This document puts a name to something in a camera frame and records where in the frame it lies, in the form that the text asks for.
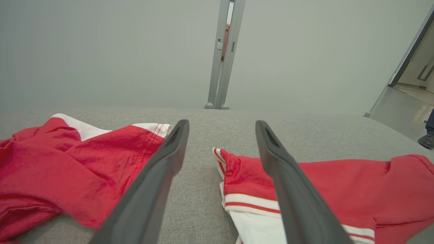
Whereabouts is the grey glass door frame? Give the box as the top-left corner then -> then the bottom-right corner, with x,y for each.
364,5 -> 434,119

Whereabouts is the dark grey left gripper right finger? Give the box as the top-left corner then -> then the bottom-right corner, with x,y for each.
255,121 -> 355,244

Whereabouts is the person in dark trousers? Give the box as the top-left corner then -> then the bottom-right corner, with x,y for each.
418,108 -> 434,150

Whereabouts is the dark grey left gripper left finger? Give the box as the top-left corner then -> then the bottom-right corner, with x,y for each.
89,119 -> 190,244

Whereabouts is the red shorts white stripe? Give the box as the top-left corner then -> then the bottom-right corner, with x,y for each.
0,114 -> 174,243

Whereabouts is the red basketball jersey black print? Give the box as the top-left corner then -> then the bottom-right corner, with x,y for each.
213,147 -> 434,244

